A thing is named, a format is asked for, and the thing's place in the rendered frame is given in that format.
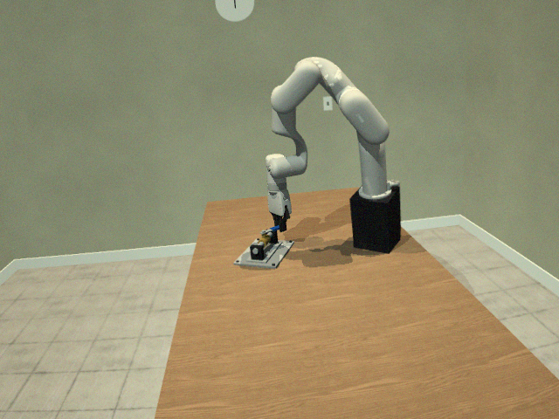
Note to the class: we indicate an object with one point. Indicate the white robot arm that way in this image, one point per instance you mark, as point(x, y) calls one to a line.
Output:
point(370, 126)

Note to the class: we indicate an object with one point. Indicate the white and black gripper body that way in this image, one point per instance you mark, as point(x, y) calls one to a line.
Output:
point(277, 201)

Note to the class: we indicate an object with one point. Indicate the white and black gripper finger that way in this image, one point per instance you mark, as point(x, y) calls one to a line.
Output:
point(282, 221)
point(275, 219)

